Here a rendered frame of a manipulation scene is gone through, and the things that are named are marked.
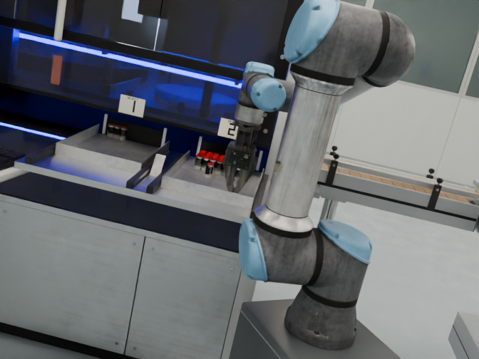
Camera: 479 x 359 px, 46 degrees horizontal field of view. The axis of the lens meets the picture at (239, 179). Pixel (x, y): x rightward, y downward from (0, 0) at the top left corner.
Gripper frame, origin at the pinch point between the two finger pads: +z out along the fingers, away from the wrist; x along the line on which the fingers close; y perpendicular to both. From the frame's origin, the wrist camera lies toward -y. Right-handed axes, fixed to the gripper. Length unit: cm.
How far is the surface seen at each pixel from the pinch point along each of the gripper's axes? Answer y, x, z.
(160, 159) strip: -9.8, -23.8, -1.0
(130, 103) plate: -31, -42, -11
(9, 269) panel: -31, -77, 60
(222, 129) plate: -31.3, -10.1, -9.5
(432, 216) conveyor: -42, 66, 6
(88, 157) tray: -5.3, -44.0, 2.3
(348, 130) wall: -491, 77, 56
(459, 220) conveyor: -42, 75, 5
